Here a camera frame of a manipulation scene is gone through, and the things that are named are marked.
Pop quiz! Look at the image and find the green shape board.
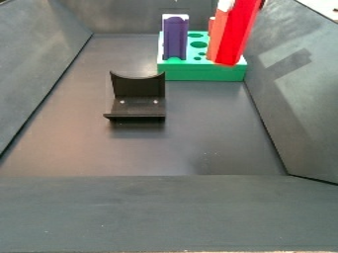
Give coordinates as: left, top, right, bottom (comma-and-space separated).
158, 31, 247, 82

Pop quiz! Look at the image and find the black curved bracket holder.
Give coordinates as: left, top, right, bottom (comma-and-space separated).
103, 72, 167, 120

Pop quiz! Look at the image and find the purple tall peg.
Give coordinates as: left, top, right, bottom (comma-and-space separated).
163, 14, 189, 60

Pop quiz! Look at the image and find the red hexagon peg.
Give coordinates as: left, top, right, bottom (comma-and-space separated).
207, 0, 263, 66

